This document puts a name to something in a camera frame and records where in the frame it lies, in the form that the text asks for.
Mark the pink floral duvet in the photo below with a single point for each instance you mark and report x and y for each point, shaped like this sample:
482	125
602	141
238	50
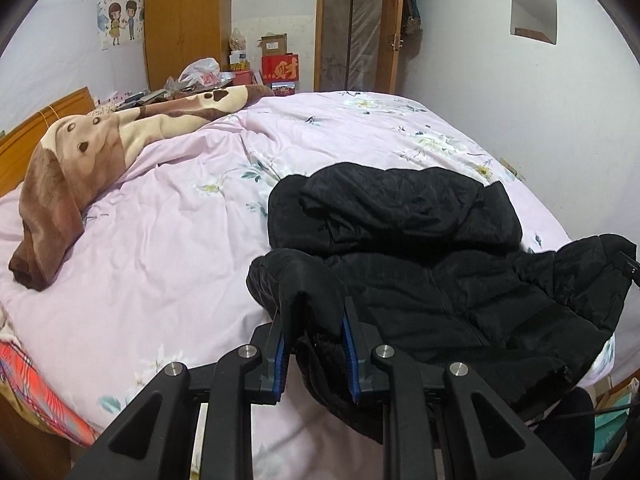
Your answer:
175	260

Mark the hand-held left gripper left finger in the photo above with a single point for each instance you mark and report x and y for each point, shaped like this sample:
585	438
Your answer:
280	360

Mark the metal door lock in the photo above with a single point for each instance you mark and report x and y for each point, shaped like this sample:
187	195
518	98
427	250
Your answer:
397	41

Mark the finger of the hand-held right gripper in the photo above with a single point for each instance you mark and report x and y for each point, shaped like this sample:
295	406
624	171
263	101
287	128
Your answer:
631	267

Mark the brown dog print blanket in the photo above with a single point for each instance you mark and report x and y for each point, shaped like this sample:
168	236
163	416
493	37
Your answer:
65	175

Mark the wooden headboard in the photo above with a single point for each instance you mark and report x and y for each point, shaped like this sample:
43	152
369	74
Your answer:
30	135

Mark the open wooden door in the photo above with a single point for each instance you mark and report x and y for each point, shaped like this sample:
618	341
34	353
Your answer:
396	5

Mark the brown cardboard box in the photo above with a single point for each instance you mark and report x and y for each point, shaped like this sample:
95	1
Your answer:
272	46

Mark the translucent doorway curtain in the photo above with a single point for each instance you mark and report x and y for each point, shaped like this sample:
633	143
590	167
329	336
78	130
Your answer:
352	30

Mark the white plastic bag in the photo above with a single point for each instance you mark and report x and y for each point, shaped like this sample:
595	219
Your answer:
200	71

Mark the bedside table clutter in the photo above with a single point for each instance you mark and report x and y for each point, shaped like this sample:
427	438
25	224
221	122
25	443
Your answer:
135	99

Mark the clear snack bag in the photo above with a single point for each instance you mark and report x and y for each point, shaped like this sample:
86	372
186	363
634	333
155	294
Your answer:
238	41

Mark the black puffer jacket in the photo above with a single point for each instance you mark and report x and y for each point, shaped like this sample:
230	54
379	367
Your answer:
450	300

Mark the hanging bags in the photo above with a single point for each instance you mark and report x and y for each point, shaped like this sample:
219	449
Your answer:
412	12

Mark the cartoon couple wall sticker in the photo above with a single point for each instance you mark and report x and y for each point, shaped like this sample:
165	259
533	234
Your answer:
120	20

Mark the wooden wardrobe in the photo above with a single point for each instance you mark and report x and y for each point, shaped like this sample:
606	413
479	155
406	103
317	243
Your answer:
187	25

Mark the red plaid cloth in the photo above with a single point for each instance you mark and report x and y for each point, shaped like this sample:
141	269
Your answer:
45	390

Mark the beige wall socket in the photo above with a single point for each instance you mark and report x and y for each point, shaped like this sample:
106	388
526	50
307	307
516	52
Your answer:
512	169

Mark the blue and white box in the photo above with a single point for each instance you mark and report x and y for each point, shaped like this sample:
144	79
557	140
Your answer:
240	57

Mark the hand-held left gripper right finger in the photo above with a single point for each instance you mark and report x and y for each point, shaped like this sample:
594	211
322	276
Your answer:
352	375

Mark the large red gift box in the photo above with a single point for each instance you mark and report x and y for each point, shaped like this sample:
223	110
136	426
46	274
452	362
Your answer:
280	67

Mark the picture printed box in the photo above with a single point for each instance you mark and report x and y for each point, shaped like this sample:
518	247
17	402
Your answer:
283	89

